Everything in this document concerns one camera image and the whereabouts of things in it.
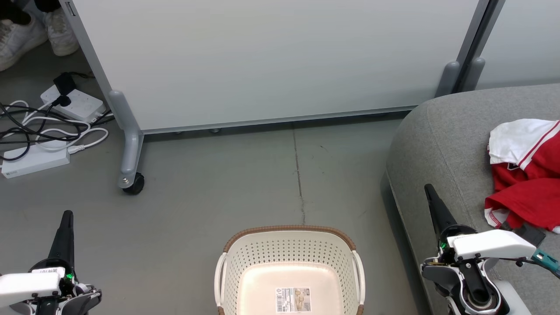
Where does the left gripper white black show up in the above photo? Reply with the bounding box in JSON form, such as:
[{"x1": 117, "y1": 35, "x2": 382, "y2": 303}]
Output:
[{"x1": 0, "y1": 210, "x2": 102, "y2": 315}]

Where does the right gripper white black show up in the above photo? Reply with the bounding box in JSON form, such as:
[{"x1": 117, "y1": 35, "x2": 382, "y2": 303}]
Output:
[{"x1": 420, "y1": 184, "x2": 537, "y2": 285}]

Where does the cream perforated laundry basket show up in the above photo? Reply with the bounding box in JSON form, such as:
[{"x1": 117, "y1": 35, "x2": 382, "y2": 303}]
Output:
[{"x1": 214, "y1": 225, "x2": 366, "y2": 315}]

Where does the grey fabric sofa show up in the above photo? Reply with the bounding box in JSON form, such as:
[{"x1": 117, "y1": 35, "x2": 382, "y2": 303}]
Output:
[{"x1": 385, "y1": 84, "x2": 560, "y2": 315}]

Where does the white long power strip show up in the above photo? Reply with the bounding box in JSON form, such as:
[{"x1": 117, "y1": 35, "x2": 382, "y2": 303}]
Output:
[{"x1": 1, "y1": 140, "x2": 70, "y2": 179}]

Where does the grey panel leg with caster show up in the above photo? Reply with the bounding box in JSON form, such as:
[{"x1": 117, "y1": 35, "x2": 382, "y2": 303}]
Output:
[{"x1": 108, "y1": 90, "x2": 145, "y2": 196}]

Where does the grey panel leg upright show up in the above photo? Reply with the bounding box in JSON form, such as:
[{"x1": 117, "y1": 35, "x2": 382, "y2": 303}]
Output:
[
  {"x1": 462, "y1": 57, "x2": 486, "y2": 92},
  {"x1": 435, "y1": 61, "x2": 461, "y2": 98}
]

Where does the white square power strip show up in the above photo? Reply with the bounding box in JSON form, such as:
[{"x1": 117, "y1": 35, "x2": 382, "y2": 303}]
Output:
[{"x1": 40, "y1": 84, "x2": 107, "y2": 123}]

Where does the black plug adapter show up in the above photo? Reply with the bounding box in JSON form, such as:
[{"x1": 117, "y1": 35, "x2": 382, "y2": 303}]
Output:
[{"x1": 53, "y1": 72, "x2": 76, "y2": 108}]

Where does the barcode label sticker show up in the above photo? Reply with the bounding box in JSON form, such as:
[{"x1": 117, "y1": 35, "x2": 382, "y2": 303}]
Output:
[{"x1": 275, "y1": 287, "x2": 312, "y2": 314}]

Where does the narrow white partition panel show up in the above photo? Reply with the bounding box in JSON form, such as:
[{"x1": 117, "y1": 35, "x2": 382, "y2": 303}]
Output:
[{"x1": 475, "y1": 0, "x2": 560, "y2": 91}]

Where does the white sneaker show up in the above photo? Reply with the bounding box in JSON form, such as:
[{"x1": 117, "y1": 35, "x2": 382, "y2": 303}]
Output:
[
  {"x1": 44, "y1": 6, "x2": 81, "y2": 57},
  {"x1": 0, "y1": 12, "x2": 48, "y2": 72}
]

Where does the wide white partition panel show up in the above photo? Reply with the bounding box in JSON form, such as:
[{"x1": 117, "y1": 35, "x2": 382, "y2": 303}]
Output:
[{"x1": 59, "y1": 0, "x2": 490, "y2": 133}]

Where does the right cable teal connector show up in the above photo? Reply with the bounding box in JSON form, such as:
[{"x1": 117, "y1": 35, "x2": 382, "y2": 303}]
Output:
[{"x1": 531, "y1": 248, "x2": 560, "y2": 279}]

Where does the black power cable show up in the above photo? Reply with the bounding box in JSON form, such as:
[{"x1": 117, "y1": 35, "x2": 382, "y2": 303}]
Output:
[{"x1": 0, "y1": 101, "x2": 90, "y2": 147}]

